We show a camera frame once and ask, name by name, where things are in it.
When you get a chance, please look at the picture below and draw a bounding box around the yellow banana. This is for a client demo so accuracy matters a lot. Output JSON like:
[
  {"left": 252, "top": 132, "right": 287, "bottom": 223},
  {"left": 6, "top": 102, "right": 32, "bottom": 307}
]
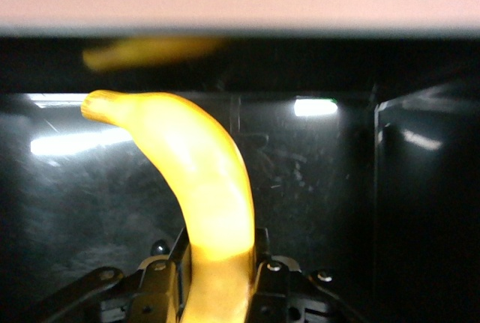
[{"left": 80, "top": 89, "right": 257, "bottom": 323}]

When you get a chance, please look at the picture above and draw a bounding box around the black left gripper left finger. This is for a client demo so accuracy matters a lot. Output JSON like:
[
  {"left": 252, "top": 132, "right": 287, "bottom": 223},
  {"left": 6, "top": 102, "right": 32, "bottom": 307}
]
[{"left": 130, "top": 227, "right": 193, "bottom": 323}]

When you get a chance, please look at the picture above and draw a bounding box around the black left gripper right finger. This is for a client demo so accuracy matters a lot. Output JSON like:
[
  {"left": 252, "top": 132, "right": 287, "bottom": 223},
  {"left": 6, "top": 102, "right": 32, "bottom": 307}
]
[{"left": 249, "top": 227, "right": 305, "bottom": 323}]

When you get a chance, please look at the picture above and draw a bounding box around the black glossy tray box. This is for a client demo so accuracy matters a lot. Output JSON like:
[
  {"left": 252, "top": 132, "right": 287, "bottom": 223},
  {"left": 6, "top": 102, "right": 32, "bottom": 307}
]
[{"left": 0, "top": 28, "right": 480, "bottom": 323}]

